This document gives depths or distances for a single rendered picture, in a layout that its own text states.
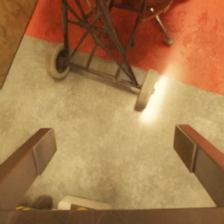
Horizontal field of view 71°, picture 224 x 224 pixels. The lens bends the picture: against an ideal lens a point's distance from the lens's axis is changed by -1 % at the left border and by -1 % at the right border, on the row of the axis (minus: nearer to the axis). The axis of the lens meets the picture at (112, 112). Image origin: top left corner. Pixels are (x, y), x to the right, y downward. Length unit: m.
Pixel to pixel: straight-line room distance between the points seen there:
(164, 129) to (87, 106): 0.46
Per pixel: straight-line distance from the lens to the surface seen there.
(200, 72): 1.03
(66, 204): 0.92
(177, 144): 0.17
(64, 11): 0.62
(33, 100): 1.12
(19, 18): 1.28
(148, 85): 0.74
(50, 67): 0.91
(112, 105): 0.93
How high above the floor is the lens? 0.91
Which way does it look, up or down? 80 degrees down
